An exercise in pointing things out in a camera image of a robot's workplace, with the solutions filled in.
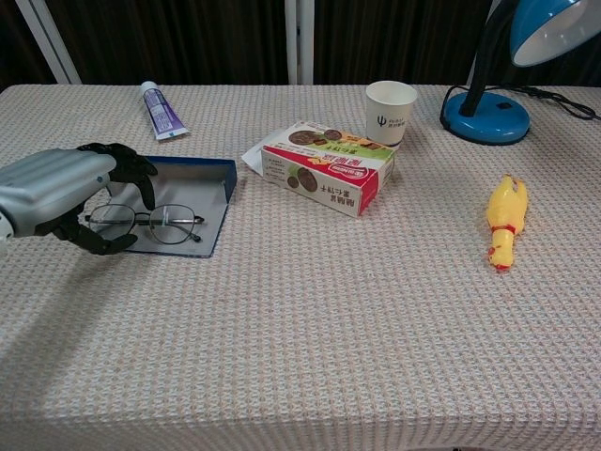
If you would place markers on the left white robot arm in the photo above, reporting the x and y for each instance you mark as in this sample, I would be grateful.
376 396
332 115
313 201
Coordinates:
4 232

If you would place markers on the black pleated curtain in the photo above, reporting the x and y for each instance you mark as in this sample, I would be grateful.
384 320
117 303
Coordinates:
399 37
19 51
178 37

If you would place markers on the purple white toothpaste tube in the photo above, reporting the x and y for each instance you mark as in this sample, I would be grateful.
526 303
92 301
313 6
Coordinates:
162 113

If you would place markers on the beige woven tablecloth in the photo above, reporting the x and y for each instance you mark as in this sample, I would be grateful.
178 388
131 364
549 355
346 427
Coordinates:
300 329

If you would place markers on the blue glasses case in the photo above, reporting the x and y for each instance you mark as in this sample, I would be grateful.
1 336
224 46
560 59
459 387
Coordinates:
197 188

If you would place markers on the white paper cup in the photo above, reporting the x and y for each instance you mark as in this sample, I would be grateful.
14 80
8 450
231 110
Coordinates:
389 113

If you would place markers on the blue desk lamp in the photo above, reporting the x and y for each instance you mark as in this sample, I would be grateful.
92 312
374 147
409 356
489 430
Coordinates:
488 117

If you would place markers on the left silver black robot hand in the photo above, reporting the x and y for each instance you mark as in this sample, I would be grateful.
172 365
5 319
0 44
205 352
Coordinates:
47 188

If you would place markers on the white frame post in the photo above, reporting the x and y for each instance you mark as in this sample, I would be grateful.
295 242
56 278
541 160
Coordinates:
47 42
299 42

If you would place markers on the red green cookie box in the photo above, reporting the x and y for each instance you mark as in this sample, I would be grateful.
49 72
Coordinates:
328 178

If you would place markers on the yellow rubber chicken toy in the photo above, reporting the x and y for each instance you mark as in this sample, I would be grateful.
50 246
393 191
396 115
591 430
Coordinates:
504 211

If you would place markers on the thin metal frame eyeglasses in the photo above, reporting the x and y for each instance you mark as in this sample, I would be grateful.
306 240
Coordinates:
164 230

